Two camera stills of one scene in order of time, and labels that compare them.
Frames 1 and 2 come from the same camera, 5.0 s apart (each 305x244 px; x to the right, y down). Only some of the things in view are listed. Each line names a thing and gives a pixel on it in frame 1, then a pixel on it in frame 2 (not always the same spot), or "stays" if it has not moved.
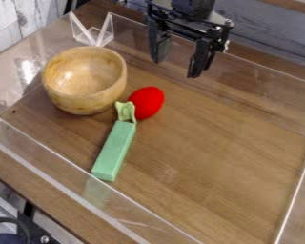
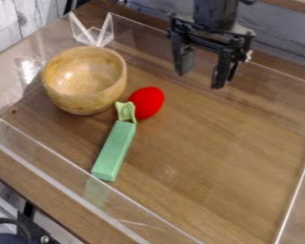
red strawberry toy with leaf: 146,103 stays
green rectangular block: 111,156 stays
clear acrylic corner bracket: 94,36 stays
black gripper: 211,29 -> 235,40
